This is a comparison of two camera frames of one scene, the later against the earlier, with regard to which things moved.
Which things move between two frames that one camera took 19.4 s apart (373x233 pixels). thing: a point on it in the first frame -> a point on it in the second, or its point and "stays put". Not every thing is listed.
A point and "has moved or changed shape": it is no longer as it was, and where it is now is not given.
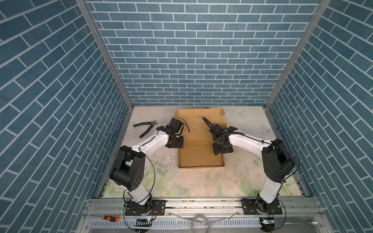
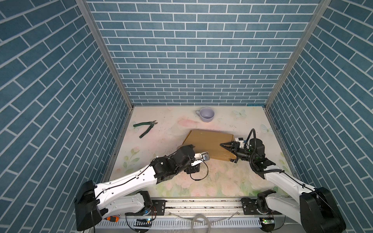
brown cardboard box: x=197 y=152 has moved or changed shape
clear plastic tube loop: x=194 y=217 stays put
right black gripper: x=215 y=150 -> x=234 y=146
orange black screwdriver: x=112 y=218 stays put
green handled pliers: x=151 y=123 stays put
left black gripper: x=180 y=144 -> x=192 y=169
